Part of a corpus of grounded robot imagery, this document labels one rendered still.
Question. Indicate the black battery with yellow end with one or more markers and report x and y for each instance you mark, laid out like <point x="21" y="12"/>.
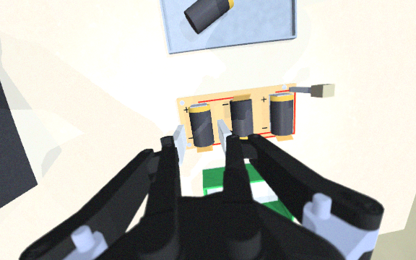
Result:
<point x="201" y="126"/>
<point x="202" y="13"/>
<point x="242" y="118"/>
<point x="281" y="112"/>

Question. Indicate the green open-top box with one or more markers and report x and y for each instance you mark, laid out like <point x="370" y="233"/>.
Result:
<point x="213" y="179"/>

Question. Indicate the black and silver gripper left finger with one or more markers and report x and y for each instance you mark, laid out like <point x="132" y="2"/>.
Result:
<point x="109" y="213"/>

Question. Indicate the light blue tray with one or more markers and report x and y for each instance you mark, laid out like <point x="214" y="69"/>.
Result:
<point x="248" y="22"/>

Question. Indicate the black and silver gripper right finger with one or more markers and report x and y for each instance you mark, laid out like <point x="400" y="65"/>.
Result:
<point x="347" y="218"/>

